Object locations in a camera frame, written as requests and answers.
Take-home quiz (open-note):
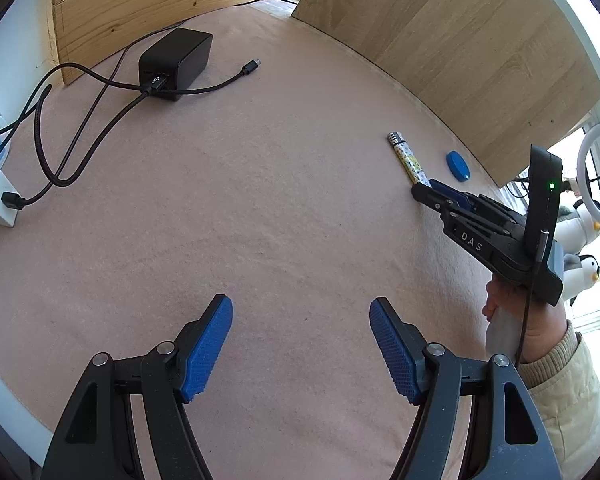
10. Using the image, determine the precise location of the person's right forearm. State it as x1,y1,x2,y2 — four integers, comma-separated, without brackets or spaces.
517,320,600,471

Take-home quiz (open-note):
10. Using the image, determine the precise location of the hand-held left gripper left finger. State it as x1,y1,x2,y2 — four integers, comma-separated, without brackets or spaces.
40,294,234,480

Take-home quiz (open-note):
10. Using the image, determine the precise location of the small penguin plush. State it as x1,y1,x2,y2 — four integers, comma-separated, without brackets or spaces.
560,252,600,306

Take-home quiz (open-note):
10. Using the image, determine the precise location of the pine plank board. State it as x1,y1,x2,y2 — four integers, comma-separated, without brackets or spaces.
50,0,301,86

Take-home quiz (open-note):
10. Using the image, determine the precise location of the black power adapter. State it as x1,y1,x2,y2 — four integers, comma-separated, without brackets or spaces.
138,29,214,102

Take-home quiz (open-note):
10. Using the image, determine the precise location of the light oak wood panel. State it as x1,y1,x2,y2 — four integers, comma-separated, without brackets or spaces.
290,0,600,188

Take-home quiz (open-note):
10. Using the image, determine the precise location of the yellow patterned lighter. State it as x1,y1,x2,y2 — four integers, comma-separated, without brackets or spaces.
387,131,433,186

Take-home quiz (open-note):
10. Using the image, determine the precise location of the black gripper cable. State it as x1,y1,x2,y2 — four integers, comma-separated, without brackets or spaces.
512,230,550,366

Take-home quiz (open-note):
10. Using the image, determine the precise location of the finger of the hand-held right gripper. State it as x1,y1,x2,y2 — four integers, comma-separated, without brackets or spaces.
428,178,510,221
412,183,500,231

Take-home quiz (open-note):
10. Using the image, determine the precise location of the person's right hand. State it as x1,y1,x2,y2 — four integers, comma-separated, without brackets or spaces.
482,276,568,363

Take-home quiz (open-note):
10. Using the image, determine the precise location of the black power cable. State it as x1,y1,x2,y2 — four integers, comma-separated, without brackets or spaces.
0,62,171,191

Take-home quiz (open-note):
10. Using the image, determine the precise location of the blue round lid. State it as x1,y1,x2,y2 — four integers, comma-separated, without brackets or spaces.
446,150,472,182

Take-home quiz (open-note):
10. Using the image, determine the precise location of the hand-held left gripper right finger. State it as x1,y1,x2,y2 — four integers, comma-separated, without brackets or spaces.
369,297,564,480

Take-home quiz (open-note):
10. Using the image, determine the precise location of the black usb cable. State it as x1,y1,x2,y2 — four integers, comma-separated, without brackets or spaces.
2,57,263,211

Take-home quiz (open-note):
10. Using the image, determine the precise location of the white ring light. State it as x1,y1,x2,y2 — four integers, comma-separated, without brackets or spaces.
577,122,600,231

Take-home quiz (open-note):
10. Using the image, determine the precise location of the large penguin plush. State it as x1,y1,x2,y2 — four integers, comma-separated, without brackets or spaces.
554,199,600,256

